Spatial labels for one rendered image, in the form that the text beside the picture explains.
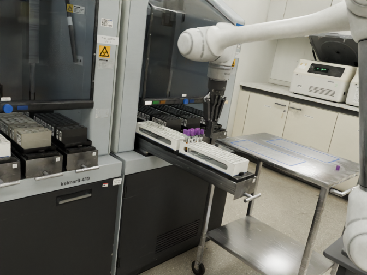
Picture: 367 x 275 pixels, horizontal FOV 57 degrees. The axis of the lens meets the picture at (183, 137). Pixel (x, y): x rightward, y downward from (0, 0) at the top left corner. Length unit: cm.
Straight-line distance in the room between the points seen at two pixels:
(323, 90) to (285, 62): 104
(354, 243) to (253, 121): 317
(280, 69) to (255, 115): 84
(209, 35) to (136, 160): 69
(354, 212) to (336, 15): 56
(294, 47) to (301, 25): 332
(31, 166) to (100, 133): 35
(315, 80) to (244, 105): 88
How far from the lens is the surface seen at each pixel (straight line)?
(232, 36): 113
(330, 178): 150
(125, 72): 151
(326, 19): 115
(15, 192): 133
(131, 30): 151
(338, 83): 356
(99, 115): 148
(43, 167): 133
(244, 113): 406
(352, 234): 94
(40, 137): 137
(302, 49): 443
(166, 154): 149
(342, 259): 120
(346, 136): 355
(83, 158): 139
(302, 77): 371
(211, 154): 133
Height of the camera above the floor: 128
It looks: 16 degrees down
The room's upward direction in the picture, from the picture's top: 8 degrees clockwise
